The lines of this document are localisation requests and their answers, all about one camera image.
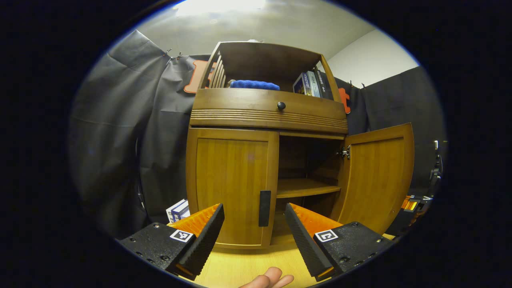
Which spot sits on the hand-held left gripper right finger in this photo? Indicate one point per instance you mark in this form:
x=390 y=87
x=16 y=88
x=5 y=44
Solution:
x=306 y=244

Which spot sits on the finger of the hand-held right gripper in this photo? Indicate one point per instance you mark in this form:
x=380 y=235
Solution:
x=410 y=205

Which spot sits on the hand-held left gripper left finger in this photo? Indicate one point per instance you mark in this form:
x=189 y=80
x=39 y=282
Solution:
x=208 y=244

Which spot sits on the wooden shoe cabinet door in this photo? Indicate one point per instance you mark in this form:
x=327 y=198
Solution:
x=376 y=176
x=232 y=180

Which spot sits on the wooden double-door shoe cabinet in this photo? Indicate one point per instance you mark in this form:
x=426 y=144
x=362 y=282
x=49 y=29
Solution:
x=264 y=120

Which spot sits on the metal door hinge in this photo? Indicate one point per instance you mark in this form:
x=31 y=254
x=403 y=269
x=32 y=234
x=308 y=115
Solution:
x=345 y=152

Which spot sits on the wooden cabinet drawer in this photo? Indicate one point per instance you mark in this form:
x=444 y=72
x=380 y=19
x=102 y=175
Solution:
x=240 y=102

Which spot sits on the white and blue box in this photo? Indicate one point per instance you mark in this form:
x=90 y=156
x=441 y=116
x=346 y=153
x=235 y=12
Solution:
x=178 y=210

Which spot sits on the black backdrop cloth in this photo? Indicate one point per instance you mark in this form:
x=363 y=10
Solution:
x=120 y=140

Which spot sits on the black drawer knob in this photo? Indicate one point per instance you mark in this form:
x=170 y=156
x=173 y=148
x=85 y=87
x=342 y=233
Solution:
x=281 y=105

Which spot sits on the grey book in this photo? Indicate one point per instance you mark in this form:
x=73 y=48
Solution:
x=313 y=83

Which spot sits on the blue book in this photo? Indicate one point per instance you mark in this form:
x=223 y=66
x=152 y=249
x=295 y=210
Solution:
x=300 y=84

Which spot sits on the small beige object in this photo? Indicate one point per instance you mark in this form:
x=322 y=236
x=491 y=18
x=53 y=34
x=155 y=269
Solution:
x=230 y=83

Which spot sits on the blue folded towel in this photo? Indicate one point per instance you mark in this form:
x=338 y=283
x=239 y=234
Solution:
x=254 y=84

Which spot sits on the small white object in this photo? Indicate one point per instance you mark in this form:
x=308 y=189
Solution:
x=252 y=40

